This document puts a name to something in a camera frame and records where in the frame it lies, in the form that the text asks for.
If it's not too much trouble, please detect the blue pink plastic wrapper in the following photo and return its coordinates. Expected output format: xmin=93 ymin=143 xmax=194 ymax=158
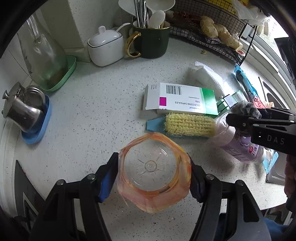
xmin=234 ymin=64 xmax=274 ymax=109

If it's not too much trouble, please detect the purple clear plastic bottle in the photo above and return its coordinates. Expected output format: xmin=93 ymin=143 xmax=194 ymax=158
xmin=211 ymin=113 xmax=266 ymax=164

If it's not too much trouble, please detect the grey steel wool ball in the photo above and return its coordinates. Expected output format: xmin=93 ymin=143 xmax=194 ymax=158
xmin=231 ymin=100 xmax=262 ymax=119

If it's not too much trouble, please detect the orange plastic cup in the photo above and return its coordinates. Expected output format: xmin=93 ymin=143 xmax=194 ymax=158
xmin=116 ymin=133 xmax=192 ymax=213

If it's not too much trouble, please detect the yellow bristle blue scrub brush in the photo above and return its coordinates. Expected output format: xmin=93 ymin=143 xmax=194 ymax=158
xmin=146 ymin=113 xmax=216 ymax=138

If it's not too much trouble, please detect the white green medicine box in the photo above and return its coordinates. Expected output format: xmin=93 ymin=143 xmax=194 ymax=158
xmin=142 ymin=82 xmax=218 ymax=118

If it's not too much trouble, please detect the toothbrush blister packaging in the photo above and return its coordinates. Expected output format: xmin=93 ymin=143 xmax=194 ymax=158
xmin=262 ymin=148 xmax=278 ymax=174

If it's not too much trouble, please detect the person's right hand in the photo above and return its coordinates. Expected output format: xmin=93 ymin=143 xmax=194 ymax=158
xmin=284 ymin=155 xmax=295 ymax=198

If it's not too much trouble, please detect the stainless steel sink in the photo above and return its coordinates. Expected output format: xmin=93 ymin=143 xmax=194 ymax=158
xmin=266 ymin=37 xmax=295 ymax=185

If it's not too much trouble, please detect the black green power adapter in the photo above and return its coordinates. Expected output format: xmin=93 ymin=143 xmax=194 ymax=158
xmin=216 ymin=90 xmax=247 ymax=115

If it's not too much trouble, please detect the black gas stove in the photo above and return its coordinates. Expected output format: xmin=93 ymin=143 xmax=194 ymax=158
xmin=14 ymin=160 xmax=45 ymax=227

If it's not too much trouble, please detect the blue teapot tray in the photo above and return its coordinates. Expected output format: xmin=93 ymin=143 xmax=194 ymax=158
xmin=21 ymin=95 xmax=52 ymax=145

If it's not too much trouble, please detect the white folded cloth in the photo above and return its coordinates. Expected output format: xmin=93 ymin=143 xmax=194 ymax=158
xmin=190 ymin=61 xmax=235 ymax=98

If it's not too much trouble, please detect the steel teapot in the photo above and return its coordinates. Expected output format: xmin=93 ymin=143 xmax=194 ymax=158
xmin=1 ymin=82 xmax=47 ymax=133

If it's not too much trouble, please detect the green tray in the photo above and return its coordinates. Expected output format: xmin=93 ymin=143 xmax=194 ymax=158
xmin=40 ymin=55 xmax=77 ymax=93

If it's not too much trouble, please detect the ginger root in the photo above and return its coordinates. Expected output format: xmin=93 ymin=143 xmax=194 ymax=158
xmin=200 ymin=16 xmax=243 ymax=51

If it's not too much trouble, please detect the white sugar jar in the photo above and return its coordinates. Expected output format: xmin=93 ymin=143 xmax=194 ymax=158
xmin=87 ymin=23 xmax=130 ymax=67

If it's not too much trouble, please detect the glass carafe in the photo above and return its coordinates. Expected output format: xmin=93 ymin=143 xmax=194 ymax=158
xmin=17 ymin=14 xmax=68 ymax=90

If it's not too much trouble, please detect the dark green utensil mug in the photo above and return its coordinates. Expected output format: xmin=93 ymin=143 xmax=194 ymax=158
xmin=125 ymin=21 xmax=171 ymax=59

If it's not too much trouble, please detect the white spoon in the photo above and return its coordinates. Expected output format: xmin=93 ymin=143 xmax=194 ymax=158
xmin=148 ymin=10 xmax=166 ymax=29

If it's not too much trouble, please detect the black wire rack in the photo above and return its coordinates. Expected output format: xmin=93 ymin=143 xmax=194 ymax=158
xmin=166 ymin=1 xmax=257 ymax=65

